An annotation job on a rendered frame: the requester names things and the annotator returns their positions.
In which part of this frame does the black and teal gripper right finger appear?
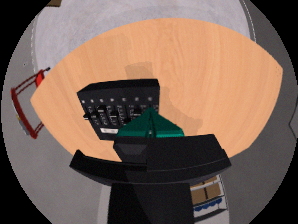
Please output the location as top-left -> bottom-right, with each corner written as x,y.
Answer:
150,107 -> 185,138

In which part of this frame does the black control desk with knobs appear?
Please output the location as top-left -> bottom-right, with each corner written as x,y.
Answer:
77,79 -> 160,141

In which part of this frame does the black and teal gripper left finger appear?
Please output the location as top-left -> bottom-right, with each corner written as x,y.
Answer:
116,107 -> 150,138

